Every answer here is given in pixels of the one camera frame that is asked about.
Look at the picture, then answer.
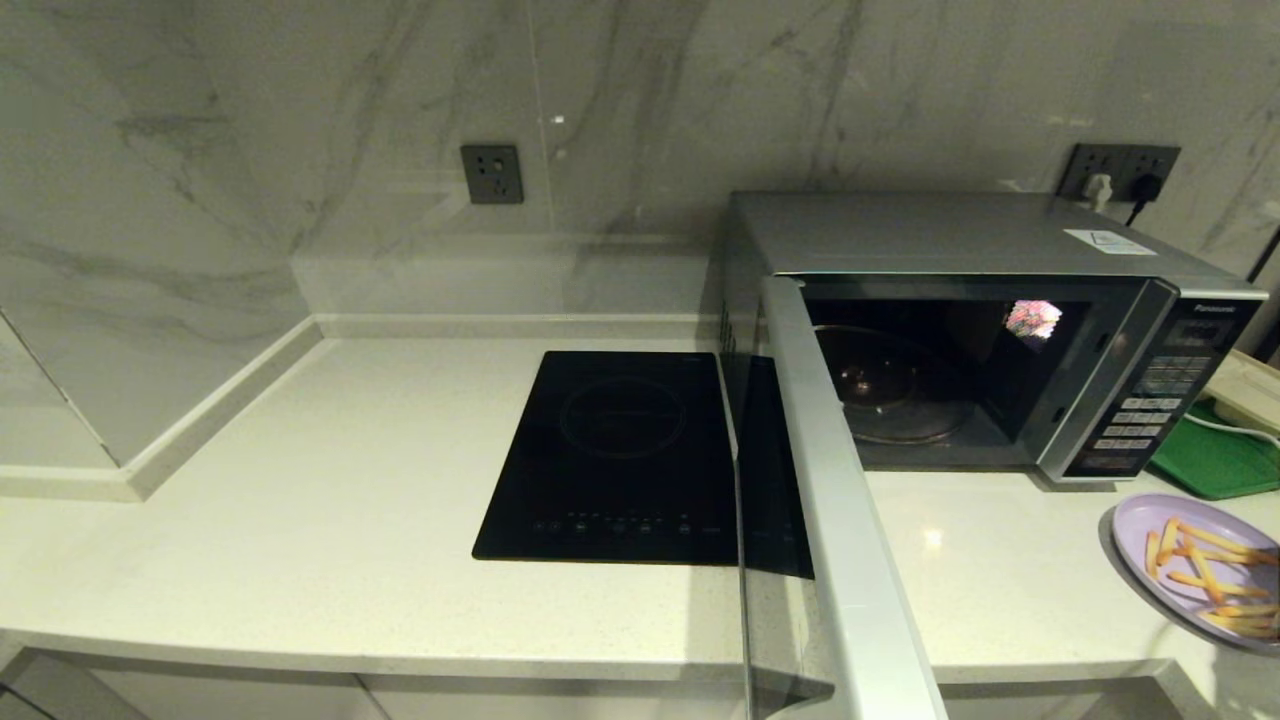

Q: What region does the beige corner cabinet panel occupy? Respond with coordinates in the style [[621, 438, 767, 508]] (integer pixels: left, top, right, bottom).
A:
[[0, 650, 151, 720]]

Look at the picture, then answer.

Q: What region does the silver microwave oven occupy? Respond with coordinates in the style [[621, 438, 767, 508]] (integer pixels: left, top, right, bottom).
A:
[[720, 190, 1269, 484]]

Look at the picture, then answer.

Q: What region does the thin black wall cable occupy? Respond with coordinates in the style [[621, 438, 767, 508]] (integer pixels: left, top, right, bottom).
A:
[[1246, 225, 1280, 285]]

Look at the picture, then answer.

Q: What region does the grey double wall socket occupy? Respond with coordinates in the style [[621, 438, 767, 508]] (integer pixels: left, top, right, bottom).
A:
[[1056, 144, 1181, 204]]

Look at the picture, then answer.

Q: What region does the grey single wall socket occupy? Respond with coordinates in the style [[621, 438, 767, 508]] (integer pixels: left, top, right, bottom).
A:
[[461, 144, 525, 206]]

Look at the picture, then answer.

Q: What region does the purple plate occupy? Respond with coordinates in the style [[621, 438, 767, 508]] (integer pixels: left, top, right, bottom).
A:
[[1112, 493, 1280, 653]]

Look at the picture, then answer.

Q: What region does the white power cable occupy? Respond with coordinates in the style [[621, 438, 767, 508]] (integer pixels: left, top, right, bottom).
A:
[[1185, 411, 1280, 442]]

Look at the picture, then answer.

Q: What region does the beige power strip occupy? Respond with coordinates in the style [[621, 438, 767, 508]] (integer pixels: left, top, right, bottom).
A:
[[1203, 350, 1280, 436]]

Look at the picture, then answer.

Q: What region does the black power plug with cable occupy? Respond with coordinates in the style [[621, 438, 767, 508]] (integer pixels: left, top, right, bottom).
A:
[[1124, 176, 1164, 229]]

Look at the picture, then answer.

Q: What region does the green plastic tray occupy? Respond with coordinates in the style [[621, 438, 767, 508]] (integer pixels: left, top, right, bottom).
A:
[[1150, 400, 1280, 501]]

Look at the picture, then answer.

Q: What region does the large beige cabinet drawer front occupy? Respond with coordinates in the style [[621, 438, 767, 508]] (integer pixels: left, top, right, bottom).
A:
[[90, 665, 746, 720]]

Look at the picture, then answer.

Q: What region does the black induction cooktop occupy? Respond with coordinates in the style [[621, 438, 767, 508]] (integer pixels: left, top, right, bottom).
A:
[[472, 350, 743, 567]]

